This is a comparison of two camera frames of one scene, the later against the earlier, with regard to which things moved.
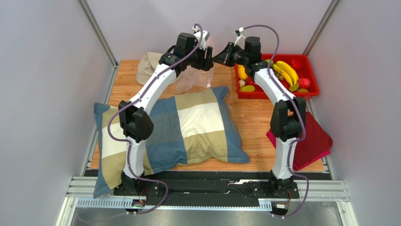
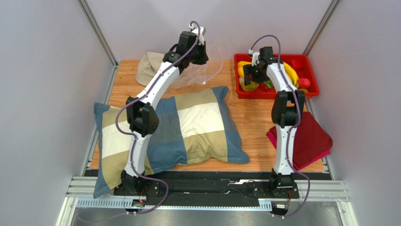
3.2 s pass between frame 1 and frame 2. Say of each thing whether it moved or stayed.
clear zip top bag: moved
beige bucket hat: stayed
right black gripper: moved
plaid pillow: stayed
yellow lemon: stayed
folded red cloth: stayed
